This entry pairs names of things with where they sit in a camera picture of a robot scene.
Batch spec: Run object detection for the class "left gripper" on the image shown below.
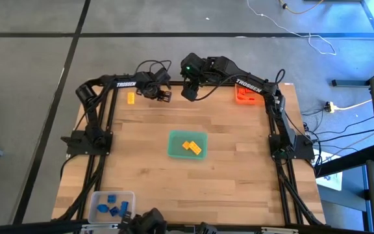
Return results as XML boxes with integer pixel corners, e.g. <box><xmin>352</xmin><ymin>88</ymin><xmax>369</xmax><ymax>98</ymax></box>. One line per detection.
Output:
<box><xmin>137</xmin><ymin>71</ymin><xmax>172</xmax><ymax>103</ymax></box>

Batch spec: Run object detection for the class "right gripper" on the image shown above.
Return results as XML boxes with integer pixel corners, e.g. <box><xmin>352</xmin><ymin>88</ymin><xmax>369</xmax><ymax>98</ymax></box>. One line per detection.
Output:
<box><xmin>179</xmin><ymin>52</ymin><xmax>216</xmax><ymax>87</ymax></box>

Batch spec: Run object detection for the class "orange translucent plastic bin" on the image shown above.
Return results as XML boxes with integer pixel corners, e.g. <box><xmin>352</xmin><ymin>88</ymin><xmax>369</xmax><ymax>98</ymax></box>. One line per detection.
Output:
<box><xmin>234</xmin><ymin>84</ymin><xmax>260</xmax><ymax>106</ymax></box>

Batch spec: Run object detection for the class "green translucent plastic bin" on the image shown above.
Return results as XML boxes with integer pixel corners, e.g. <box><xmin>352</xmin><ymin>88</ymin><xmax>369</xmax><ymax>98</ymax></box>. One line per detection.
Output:
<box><xmin>167</xmin><ymin>130</ymin><xmax>208</xmax><ymax>161</ymax></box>

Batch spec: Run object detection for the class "clear plastic bin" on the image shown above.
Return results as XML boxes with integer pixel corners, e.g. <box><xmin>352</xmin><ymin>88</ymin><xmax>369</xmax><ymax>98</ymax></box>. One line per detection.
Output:
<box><xmin>87</xmin><ymin>190</ymin><xmax>136</xmax><ymax>224</ymax></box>

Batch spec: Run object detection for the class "black stand foot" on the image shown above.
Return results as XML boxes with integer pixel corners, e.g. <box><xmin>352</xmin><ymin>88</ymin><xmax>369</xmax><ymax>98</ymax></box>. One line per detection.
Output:
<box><xmin>331</xmin><ymin>79</ymin><xmax>371</xmax><ymax>87</ymax></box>

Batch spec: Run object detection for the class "white paper sheet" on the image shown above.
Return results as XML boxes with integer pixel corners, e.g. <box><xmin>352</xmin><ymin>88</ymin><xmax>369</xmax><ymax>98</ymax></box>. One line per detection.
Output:
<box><xmin>316</xmin><ymin>152</ymin><xmax>343</xmax><ymax>192</ymax></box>

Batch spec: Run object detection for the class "black floor beam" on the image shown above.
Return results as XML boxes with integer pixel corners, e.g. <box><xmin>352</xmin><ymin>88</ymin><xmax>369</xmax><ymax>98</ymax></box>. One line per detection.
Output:
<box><xmin>313</xmin><ymin>144</ymin><xmax>374</xmax><ymax>178</ymax></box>

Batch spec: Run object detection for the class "black aluminium frame rail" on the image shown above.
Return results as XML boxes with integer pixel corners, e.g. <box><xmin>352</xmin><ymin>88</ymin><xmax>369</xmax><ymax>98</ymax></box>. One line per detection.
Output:
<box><xmin>276</xmin><ymin>97</ymin><xmax>324</xmax><ymax>226</ymax></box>
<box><xmin>267</xmin><ymin>97</ymin><xmax>305</xmax><ymax>226</ymax></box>
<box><xmin>0</xmin><ymin>219</ymin><xmax>374</xmax><ymax>234</ymax></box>
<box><xmin>112</xmin><ymin>81</ymin><xmax>272</xmax><ymax>88</ymax></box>
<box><xmin>55</xmin><ymin>94</ymin><xmax>107</xmax><ymax>225</ymax></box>
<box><xmin>75</xmin><ymin>94</ymin><xmax>117</xmax><ymax>225</ymax></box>

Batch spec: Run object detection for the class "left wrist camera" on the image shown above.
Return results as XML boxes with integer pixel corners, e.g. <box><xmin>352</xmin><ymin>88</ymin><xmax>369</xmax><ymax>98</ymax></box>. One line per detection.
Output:
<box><xmin>156</xmin><ymin>67</ymin><xmax>172</xmax><ymax>86</ymax></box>

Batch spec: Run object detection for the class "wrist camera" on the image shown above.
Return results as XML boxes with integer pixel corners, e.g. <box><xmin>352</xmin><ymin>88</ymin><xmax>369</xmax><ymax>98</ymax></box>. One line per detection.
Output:
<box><xmin>156</xmin><ymin>67</ymin><xmax>172</xmax><ymax>86</ymax></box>
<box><xmin>181</xmin><ymin>84</ymin><xmax>198</xmax><ymax>102</ymax></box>

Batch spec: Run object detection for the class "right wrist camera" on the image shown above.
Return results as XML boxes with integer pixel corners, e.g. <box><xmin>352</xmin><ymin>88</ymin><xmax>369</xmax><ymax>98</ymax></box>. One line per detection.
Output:
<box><xmin>181</xmin><ymin>84</ymin><xmax>198</xmax><ymax>102</ymax></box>

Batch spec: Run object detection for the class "black right camera cable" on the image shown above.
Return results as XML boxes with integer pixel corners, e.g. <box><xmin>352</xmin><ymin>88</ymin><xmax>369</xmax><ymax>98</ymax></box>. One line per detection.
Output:
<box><xmin>196</xmin><ymin>73</ymin><xmax>240</xmax><ymax>101</ymax></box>

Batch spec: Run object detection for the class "black camera cable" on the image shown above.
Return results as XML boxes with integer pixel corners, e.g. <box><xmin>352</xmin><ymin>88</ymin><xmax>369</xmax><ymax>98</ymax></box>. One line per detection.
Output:
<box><xmin>196</xmin><ymin>73</ymin><xmax>240</xmax><ymax>101</ymax></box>
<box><xmin>147</xmin><ymin>59</ymin><xmax>173</xmax><ymax>74</ymax></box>

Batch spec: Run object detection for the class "black left camera cable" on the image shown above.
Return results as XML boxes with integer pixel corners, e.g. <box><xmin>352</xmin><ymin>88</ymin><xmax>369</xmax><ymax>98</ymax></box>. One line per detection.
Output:
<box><xmin>147</xmin><ymin>59</ymin><xmax>173</xmax><ymax>74</ymax></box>

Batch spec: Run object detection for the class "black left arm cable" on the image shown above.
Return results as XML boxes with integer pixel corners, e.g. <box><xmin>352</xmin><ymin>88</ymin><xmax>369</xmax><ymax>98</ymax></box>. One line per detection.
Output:
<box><xmin>134</xmin><ymin>60</ymin><xmax>162</xmax><ymax>75</ymax></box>

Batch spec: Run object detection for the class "white floor cable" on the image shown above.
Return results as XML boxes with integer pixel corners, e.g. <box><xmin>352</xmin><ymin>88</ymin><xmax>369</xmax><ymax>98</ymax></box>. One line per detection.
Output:
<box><xmin>247</xmin><ymin>0</ymin><xmax>337</xmax><ymax>56</ymax></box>

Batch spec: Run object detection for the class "yellow floor cable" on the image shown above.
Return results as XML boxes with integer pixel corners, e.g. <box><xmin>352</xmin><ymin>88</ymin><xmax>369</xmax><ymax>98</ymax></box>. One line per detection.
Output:
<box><xmin>279</xmin><ymin>0</ymin><xmax>326</xmax><ymax>16</ymax></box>

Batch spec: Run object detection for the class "silver frame bracket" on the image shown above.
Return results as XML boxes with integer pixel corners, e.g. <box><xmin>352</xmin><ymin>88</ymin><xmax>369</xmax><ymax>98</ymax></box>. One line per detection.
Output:
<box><xmin>261</xmin><ymin>226</ymin><xmax>300</xmax><ymax>234</ymax></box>
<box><xmin>81</xmin><ymin>223</ymin><xmax>119</xmax><ymax>232</ymax></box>

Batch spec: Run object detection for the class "white power cord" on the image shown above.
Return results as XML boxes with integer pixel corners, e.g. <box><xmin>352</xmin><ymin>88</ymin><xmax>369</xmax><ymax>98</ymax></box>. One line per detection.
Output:
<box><xmin>335</xmin><ymin>99</ymin><xmax>373</xmax><ymax>111</ymax></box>

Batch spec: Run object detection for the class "black floor cable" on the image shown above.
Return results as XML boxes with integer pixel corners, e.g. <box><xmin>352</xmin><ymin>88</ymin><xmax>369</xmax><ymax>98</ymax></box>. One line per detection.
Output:
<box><xmin>300</xmin><ymin>110</ymin><xmax>374</xmax><ymax>163</ymax></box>

